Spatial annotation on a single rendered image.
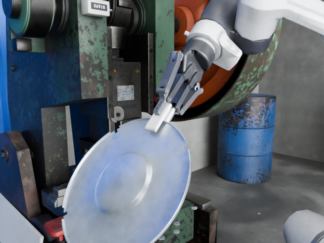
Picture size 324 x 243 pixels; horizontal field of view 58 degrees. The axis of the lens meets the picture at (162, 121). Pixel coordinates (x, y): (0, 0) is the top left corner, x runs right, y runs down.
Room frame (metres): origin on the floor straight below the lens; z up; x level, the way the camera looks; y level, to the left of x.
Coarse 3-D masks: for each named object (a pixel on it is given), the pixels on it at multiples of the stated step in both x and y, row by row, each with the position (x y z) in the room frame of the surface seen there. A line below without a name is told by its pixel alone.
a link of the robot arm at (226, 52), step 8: (200, 24) 0.70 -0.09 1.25; (208, 24) 0.69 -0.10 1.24; (216, 24) 0.69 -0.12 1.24; (192, 32) 0.69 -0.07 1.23; (200, 32) 0.68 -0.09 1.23; (208, 32) 0.68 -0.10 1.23; (216, 32) 0.68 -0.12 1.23; (224, 32) 0.70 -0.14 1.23; (208, 40) 0.68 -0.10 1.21; (216, 40) 0.67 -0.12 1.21; (224, 40) 0.68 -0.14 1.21; (216, 48) 0.69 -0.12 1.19; (224, 48) 0.68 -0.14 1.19; (232, 48) 0.68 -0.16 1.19; (216, 56) 0.71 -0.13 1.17; (224, 56) 0.70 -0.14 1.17; (232, 56) 0.68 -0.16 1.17; (240, 56) 0.68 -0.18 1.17; (216, 64) 0.73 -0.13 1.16; (224, 64) 0.72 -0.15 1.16; (232, 64) 0.70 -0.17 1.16
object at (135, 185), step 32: (128, 128) 0.63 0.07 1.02; (160, 128) 0.58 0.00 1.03; (96, 160) 0.61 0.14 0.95; (128, 160) 0.55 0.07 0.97; (160, 160) 0.52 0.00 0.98; (96, 192) 0.54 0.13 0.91; (128, 192) 0.50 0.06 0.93; (160, 192) 0.47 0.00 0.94; (64, 224) 0.53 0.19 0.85; (96, 224) 0.49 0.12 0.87; (128, 224) 0.46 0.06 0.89; (160, 224) 0.43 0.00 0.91
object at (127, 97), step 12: (120, 60) 1.06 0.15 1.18; (120, 72) 1.01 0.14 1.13; (132, 72) 1.05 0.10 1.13; (120, 84) 1.01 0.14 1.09; (132, 84) 1.04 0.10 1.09; (120, 96) 1.01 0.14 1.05; (132, 96) 1.04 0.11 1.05; (120, 108) 0.99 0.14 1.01; (132, 108) 1.04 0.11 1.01; (96, 120) 1.02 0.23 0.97; (108, 120) 0.98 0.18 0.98; (120, 120) 0.99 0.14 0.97; (132, 120) 1.00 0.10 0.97; (96, 132) 1.03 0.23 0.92
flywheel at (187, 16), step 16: (176, 0) 1.35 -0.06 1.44; (192, 0) 1.29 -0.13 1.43; (208, 0) 1.25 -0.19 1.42; (176, 16) 1.30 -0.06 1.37; (192, 16) 1.28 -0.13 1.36; (176, 48) 1.35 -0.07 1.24; (240, 64) 1.10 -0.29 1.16; (208, 80) 1.22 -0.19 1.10; (224, 80) 1.13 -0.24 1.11; (208, 96) 1.18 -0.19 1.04
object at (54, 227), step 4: (52, 220) 0.70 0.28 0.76; (56, 220) 0.70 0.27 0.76; (60, 220) 0.70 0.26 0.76; (44, 224) 0.69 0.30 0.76; (48, 224) 0.69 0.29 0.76; (52, 224) 0.69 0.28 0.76; (56, 224) 0.69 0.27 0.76; (60, 224) 0.68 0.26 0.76; (44, 228) 0.68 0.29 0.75; (48, 228) 0.67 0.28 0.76; (52, 228) 0.67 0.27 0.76; (56, 228) 0.67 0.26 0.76; (60, 228) 0.67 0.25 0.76; (48, 232) 0.67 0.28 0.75; (52, 232) 0.65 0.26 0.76; (56, 232) 0.65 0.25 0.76; (60, 232) 0.66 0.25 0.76; (52, 236) 0.65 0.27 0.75; (56, 236) 0.65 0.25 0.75; (60, 236) 0.68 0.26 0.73; (60, 240) 0.68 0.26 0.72
